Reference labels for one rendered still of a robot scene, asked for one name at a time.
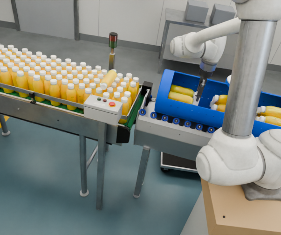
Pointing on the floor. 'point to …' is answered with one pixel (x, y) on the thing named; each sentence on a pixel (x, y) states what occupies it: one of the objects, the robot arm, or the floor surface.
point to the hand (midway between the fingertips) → (196, 98)
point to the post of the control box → (100, 163)
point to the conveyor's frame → (53, 123)
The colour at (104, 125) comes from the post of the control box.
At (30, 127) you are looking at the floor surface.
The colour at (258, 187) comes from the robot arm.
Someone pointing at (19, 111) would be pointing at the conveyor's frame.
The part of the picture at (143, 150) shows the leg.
